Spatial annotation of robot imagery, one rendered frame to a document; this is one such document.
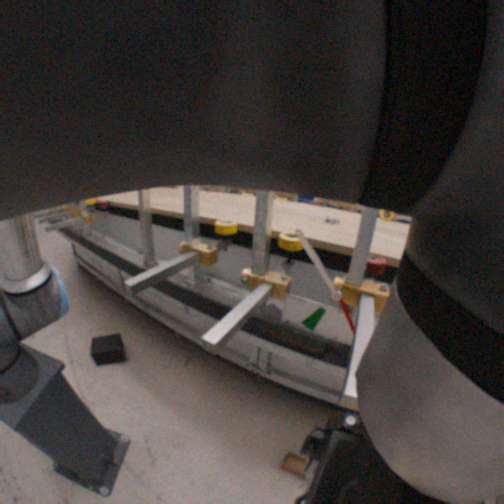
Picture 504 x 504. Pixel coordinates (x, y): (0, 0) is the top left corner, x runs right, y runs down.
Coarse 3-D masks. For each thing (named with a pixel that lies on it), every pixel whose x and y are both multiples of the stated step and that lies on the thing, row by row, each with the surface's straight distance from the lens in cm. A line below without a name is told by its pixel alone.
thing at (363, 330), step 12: (372, 276) 63; (360, 300) 51; (372, 300) 51; (360, 312) 46; (372, 312) 47; (360, 324) 43; (372, 324) 44; (360, 336) 40; (360, 348) 38; (348, 360) 39; (348, 372) 34; (348, 384) 32; (348, 396) 31
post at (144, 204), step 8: (144, 192) 87; (144, 200) 88; (144, 208) 88; (144, 216) 88; (144, 224) 89; (144, 232) 91; (152, 232) 92; (144, 240) 92; (152, 240) 93; (144, 248) 94; (152, 248) 94; (144, 256) 96; (152, 256) 95; (152, 264) 95
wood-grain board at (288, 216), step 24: (168, 192) 181; (216, 192) 176; (216, 216) 91; (240, 216) 92; (288, 216) 100; (312, 216) 107; (336, 216) 118; (360, 216) 133; (312, 240) 71; (336, 240) 74; (384, 240) 89
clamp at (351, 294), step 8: (336, 280) 54; (344, 280) 54; (344, 288) 53; (352, 288) 53; (360, 288) 53; (368, 288) 54; (376, 288) 55; (344, 296) 54; (352, 296) 54; (360, 296) 53; (376, 296) 53; (384, 296) 53; (352, 304) 55; (376, 304) 54; (384, 304) 55
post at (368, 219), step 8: (368, 208) 48; (368, 216) 48; (376, 216) 48; (360, 224) 49; (368, 224) 49; (360, 232) 49; (368, 232) 49; (360, 240) 49; (368, 240) 49; (360, 248) 50; (368, 248) 50; (352, 256) 51; (360, 256) 50; (352, 264) 51; (360, 264) 51; (352, 272) 52; (360, 272) 52; (352, 280) 53; (360, 280) 52
